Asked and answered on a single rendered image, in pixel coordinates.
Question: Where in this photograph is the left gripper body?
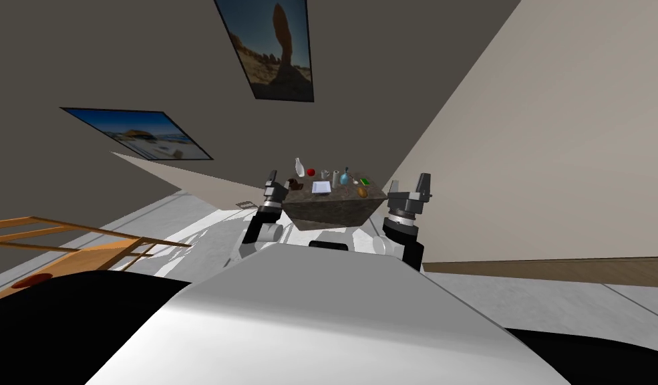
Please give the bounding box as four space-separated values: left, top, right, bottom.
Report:
261 180 291 207

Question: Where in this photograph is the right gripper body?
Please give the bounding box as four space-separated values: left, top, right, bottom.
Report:
387 190 432 216

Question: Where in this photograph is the dark stone table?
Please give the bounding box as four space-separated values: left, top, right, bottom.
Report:
280 178 389 233

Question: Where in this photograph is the rock tower picture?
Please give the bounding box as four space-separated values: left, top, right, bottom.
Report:
213 0 315 103

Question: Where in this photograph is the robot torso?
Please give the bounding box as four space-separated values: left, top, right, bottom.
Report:
85 240 573 385

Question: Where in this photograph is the blue landscape picture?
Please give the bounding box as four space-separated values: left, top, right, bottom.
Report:
59 106 214 162

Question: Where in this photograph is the wooden chair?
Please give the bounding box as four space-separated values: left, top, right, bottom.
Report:
0 215 194 307

